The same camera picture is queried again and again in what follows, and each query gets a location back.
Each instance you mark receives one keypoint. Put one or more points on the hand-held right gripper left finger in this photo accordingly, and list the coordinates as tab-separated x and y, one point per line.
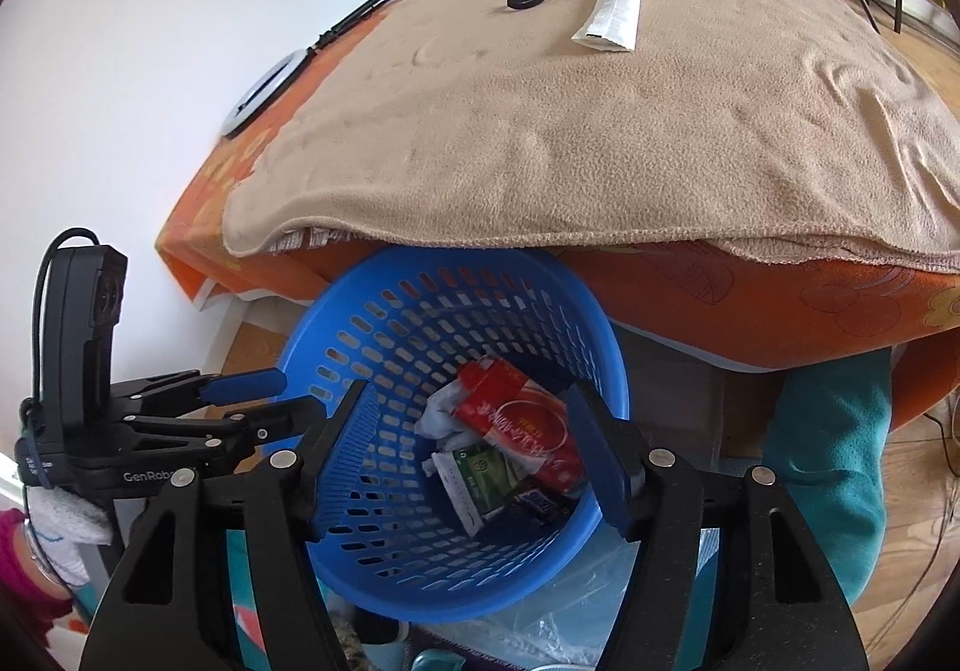
341	461

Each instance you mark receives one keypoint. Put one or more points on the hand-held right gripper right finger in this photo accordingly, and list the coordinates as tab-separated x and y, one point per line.
594	450

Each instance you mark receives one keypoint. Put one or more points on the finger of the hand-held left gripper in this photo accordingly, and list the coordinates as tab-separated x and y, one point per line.
277	416
247	382

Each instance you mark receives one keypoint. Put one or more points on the dark snack wrapper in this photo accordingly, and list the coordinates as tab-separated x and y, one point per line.
540	500

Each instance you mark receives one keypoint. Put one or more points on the red cardboard box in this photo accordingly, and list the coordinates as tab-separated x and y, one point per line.
517	423

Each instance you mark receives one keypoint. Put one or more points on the white tissue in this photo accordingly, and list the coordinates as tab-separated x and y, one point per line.
442	420

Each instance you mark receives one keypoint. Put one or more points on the green and white carton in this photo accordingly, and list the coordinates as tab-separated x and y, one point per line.
480	483

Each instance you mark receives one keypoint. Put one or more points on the blue plastic basket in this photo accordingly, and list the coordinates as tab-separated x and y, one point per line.
360	311

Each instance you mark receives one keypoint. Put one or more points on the person's left forearm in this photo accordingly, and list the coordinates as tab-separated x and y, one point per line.
19	566

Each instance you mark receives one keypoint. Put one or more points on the person's left hand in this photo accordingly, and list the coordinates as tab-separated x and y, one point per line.
67	528

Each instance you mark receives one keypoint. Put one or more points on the clear plastic bag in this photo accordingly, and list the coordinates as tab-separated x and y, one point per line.
570	603

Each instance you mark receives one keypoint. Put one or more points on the orange floral bedsheet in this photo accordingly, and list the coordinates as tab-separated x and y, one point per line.
750	303

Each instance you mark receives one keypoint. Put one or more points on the person's teal pants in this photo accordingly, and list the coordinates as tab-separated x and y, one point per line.
825	476

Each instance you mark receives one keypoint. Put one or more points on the beige fleece blanket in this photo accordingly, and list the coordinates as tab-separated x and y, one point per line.
600	138

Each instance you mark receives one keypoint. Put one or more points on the white tube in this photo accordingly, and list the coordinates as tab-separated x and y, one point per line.
611	14

